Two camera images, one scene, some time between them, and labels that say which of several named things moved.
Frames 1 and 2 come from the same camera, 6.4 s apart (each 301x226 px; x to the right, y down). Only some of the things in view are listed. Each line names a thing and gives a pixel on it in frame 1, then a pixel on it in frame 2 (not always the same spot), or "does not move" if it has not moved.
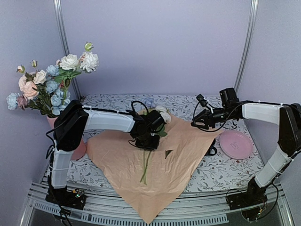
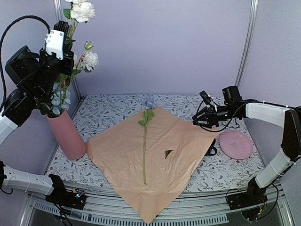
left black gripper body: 146,140 to 44,77
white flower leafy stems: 71,65 does not move
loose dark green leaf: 167,152 does not move
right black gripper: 208,117 does not move
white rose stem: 162,132 to 80,11
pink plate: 236,145 does not move
